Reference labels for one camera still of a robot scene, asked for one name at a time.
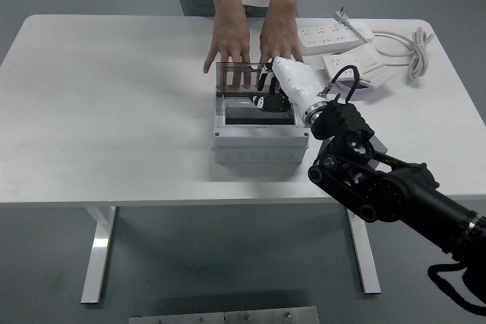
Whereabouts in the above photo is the person's right hand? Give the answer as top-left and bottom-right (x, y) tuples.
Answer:
(203, 11), (253, 90)

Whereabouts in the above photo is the person's left hand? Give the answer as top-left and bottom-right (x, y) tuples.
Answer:
(259, 8), (305, 65)

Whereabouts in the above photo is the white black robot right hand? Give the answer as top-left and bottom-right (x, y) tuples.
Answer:
(251, 56), (328, 115)

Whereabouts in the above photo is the smoky transparent box lid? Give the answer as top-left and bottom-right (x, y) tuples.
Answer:
(215, 61), (274, 94)

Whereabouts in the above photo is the grey plastic junction box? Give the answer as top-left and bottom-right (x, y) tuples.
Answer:
(212, 90), (311, 165)

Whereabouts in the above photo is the white power strip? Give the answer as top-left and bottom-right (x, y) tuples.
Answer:
(298, 22), (375, 55)

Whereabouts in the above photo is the purple round disc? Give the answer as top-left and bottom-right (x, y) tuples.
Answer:
(336, 77), (371, 94)

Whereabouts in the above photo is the white table leg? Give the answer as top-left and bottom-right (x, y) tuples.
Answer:
(344, 206), (381, 294)
(80, 206), (119, 305)

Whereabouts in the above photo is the grey metal plate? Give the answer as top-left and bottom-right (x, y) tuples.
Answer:
(128, 305), (320, 324)

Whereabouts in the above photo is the white wall socket panel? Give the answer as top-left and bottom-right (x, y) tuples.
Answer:
(321, 53), (368, 80)

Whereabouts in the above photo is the white wall switch panel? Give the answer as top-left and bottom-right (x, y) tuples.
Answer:
(358, 65), (400, 89)
(352, 45), (384, 71)

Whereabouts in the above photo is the white power cord with plug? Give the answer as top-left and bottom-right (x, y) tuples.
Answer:
(333, 5), (434, 83)

